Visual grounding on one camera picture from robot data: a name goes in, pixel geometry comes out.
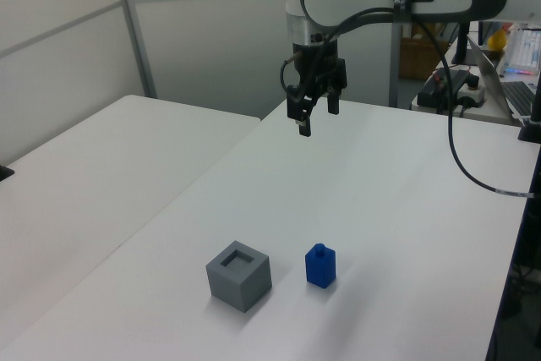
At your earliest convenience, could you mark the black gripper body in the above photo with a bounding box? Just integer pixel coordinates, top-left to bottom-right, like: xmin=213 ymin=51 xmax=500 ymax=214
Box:
xmin=291 ymin=41 xmax=348 ymax=99

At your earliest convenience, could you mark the blue block with knob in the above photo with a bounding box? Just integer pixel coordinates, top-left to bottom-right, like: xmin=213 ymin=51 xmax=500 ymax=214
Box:
xmin=304 ymin=243 xmax=337 ymax=290

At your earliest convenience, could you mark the grey hollow cuboid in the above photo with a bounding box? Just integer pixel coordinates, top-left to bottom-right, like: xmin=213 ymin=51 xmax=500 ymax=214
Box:
xmin=205 ymin=240 xmax=272 ymax=315

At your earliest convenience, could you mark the brown cardboard box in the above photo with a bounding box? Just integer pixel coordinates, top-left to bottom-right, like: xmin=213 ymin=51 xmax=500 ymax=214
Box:
xmin=399 ymin=36 xmax=450 ymax=81

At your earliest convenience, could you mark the black power supply box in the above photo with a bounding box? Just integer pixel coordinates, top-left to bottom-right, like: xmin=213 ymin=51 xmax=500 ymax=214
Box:
xmin=417 ymin=68 xmax=484 ymax=113

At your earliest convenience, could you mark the open silver laptop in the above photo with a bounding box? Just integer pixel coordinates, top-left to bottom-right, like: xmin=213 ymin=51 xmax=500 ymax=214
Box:
xmin=464 ymin=34 xmax=541 ymax=122

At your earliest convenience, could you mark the yellow toy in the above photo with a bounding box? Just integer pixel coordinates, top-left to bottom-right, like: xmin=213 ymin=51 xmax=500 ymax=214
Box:
xmin=487 ymin=30 xmax=509 ymax=52

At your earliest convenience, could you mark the black monitor stand pole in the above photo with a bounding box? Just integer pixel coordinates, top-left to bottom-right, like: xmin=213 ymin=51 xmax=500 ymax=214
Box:
xmin=516 ymin=76 xmax=541 ymax=143

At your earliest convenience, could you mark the grey partition post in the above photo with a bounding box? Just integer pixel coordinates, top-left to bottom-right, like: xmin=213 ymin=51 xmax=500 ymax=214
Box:
xmin=110 ymin=0 xmax=159 ymax=100
xmin=390 ymin=22 xmax=404 ymax=108

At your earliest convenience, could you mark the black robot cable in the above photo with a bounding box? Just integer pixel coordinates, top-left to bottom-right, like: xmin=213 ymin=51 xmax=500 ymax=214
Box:
xmin=279 ymin=6 xmax=538 ymax=200

